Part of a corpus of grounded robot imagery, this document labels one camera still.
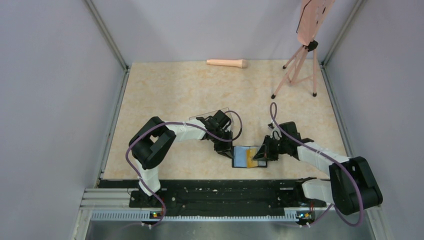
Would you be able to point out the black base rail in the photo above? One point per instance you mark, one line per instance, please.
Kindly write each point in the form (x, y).
(218, 198)

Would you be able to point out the clear plastic card box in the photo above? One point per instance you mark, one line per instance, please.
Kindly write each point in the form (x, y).
(212, 113)

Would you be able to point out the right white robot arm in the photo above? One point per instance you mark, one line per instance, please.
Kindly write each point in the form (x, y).
(351, 184)

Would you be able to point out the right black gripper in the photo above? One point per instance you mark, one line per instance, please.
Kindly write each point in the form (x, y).
(265, 152)

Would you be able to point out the single gold credit card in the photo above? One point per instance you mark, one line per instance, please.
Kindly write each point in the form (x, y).
(250, 161)

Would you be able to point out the pink microphone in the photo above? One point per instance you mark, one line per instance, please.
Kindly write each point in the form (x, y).
(238, 63)

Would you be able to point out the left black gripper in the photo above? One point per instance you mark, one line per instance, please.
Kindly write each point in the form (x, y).
(225, 149)

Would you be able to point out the black card holder wallet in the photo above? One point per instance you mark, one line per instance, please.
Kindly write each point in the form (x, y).
(243, 158)

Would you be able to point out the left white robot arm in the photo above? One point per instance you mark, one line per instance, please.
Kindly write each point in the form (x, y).
(151, 143)

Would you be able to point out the pink tripod stand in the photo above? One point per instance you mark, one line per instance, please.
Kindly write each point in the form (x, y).
(295, 64)

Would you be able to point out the pink board on tripod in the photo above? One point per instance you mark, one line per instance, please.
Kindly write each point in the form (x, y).
(312, 15)

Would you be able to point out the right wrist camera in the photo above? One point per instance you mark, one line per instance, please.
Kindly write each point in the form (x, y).
(273, 127)

